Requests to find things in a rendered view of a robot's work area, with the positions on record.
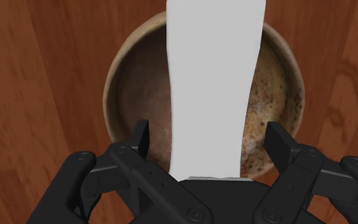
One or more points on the white flat long object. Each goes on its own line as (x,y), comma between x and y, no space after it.
(212,93)

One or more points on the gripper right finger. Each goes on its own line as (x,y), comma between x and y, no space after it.
(302,173)

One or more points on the beige speckled ceramic bowl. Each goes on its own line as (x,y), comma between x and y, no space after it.
(141,93)

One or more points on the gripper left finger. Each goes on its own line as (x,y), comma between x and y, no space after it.
(141,180)

